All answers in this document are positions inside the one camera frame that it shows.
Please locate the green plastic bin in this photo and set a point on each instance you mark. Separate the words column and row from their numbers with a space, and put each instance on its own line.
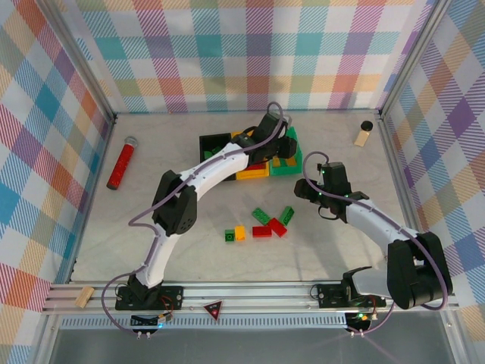
column 288, row 171

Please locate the slotted metal grille strip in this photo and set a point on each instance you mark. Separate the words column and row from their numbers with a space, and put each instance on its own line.
column 265, row 323

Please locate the wooden block with black cap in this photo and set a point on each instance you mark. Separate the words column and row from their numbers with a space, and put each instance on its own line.
column 362, row 138

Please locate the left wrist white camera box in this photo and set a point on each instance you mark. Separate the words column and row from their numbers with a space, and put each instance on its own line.
column 286, row 121

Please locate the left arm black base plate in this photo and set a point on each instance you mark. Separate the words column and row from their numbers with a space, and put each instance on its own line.
column 170, row 297

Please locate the yellow lego brick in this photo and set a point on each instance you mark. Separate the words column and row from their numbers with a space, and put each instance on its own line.
column 240, row 233
column 291, row 162
column 279, row 162

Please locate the small green lego brick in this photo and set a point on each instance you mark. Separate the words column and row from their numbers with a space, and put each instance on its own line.
column 229, row 235

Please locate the aluminium frame post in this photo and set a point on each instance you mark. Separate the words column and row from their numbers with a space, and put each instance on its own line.
column 77, row 57
column 412, row 57

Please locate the plain wooden block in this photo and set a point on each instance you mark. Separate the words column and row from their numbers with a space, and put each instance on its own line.
column 84, row 297

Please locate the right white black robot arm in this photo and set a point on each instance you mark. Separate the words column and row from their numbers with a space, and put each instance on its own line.
column 413, row 273

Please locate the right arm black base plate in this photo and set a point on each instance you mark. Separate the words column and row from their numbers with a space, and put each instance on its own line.
column 329, row 295

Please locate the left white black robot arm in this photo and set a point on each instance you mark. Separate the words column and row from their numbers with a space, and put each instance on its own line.
column 174, row 212

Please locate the black plastic bin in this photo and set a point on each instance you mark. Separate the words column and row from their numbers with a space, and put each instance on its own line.
column 206, row 167

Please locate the aluminium mounting rail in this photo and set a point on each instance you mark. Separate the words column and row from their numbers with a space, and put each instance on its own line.
column 265, row 295

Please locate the red glitter tube silver cap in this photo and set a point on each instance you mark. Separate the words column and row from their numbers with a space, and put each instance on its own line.
column 122, row 163

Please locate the aluminium table edge rail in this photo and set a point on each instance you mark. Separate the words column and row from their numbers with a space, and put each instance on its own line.
column 398, row 167
column 99, row 167

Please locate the red triangle sign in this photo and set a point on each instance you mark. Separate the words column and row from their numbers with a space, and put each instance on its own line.
column 213, row 309

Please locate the yellow plastic bin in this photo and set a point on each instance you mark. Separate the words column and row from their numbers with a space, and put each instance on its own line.
column 254, row 174

